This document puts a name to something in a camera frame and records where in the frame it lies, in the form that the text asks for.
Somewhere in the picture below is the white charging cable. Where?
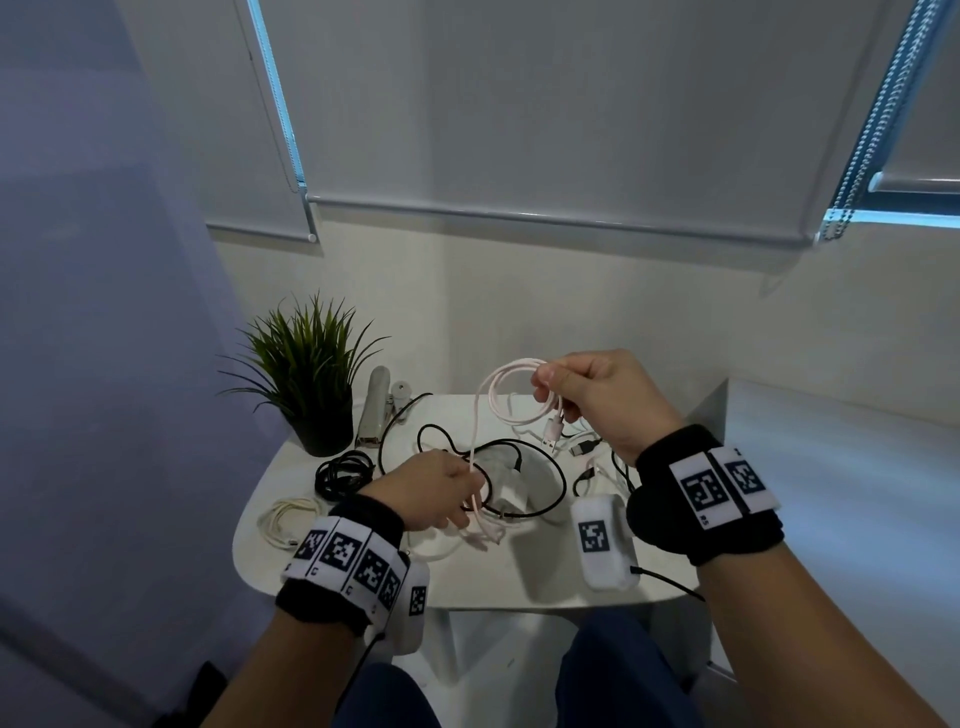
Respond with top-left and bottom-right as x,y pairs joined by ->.
464,358 -> 571,553

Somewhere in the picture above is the pile of cables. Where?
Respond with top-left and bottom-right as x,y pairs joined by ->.
408,404 -> 639,560

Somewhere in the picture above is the thin black cable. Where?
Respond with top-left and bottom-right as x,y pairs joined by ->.
377,391 -> 569,524

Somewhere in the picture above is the grey oblong device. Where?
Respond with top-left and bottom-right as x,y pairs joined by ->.
356,365 -> 391,444

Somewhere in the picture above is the person's left hand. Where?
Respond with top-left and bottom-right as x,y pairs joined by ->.
358,449 -> 487,532

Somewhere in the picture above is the black wristband with marker tags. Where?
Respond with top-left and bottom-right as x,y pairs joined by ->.
275,494 -> 412,637
626,424 -> 785,566

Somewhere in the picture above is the person's right leg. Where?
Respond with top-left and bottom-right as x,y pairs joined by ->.
554,607 -> 706,728

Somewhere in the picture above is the person's left forearm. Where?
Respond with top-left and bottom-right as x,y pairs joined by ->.
202,607 -> 373,728

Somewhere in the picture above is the thin black camera cord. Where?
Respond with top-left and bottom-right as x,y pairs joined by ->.
631,566 -> 706,603
333,633 -> 388,714

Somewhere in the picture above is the person's right forearm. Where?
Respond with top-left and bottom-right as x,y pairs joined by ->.
697,543 -> 950,728

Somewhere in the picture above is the black usb cable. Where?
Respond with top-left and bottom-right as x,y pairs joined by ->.
314,449 -> 375,502

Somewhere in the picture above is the metal bead chain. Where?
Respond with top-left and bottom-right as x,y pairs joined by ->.
817,0 -> 946,241

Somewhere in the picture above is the green plant in black pot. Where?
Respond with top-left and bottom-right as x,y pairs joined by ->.
217,293 -> 391,457

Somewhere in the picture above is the white charger adapter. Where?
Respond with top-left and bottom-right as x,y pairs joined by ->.
479,448 -> 538,519

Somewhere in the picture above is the wide white roller blind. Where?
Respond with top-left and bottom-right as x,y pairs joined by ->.
247,0 -> 920,247

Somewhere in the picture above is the beige charging cable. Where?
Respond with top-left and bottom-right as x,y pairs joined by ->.
257,496 -> 324,553

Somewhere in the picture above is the person's right hand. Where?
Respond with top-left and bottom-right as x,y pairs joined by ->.
530,349 -> 685,466

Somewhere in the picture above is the person's leg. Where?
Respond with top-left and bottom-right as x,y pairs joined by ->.
329,663 -> 444,728
554,607 -> 706,728

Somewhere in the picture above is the person's left leg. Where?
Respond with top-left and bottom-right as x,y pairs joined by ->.
329,663 -> 444,728

